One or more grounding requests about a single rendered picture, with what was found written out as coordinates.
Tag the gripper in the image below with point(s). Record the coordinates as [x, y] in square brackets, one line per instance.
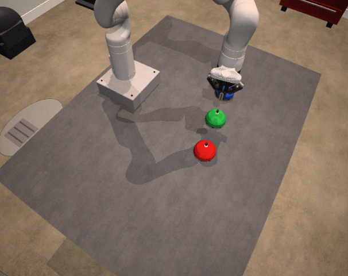
[227, 85]

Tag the green bell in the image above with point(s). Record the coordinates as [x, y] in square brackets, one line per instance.
[215, 120]

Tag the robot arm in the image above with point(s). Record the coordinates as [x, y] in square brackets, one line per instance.
[120, 57]

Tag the blue bell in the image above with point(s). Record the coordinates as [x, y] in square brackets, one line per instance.
[229, 96]

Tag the red bell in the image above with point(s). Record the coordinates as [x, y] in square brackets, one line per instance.
[205, 153]

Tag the red tool cabinet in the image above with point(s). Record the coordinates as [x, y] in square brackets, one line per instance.
[314, 10]

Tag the dark grey table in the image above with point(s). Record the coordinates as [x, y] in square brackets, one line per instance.
[162, 215]

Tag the grey round floor disc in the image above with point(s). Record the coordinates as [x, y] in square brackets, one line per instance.
[33, 120]

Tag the black stand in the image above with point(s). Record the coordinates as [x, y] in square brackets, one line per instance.
[16, 43]

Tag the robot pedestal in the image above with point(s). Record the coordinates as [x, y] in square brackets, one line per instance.
[139, 83]

